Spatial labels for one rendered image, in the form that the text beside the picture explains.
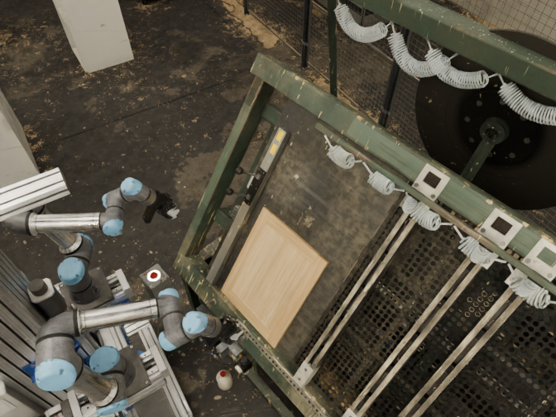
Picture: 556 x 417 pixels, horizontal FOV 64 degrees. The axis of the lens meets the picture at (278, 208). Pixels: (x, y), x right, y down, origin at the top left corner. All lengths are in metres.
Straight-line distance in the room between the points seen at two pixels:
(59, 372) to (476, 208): 1.46
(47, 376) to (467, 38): 1.85
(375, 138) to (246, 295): 1.08
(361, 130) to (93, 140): 3.49
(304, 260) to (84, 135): 3.35
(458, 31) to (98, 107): 4.09
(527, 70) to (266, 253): 1.34
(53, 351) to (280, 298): 1.06
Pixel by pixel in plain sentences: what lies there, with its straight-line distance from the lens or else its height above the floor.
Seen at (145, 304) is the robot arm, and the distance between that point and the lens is 1.71.
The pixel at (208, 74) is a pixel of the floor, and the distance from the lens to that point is 5.45.
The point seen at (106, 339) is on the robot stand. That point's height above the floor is 0.95.
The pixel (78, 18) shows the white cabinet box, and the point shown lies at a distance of 5.52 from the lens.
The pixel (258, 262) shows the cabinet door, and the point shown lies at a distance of 2.27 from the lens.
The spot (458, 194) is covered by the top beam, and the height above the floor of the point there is 1.89.
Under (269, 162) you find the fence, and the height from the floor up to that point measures 1.54.
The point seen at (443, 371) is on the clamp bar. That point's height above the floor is 1.39.
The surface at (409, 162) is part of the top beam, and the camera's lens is 1.74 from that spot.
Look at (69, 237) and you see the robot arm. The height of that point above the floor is 1.34.
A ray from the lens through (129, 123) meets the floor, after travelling 4.94.
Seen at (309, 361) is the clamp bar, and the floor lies 1.04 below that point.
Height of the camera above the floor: 3.07
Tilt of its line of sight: 52 degrees down
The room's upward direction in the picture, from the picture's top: 1 degrees clockwise
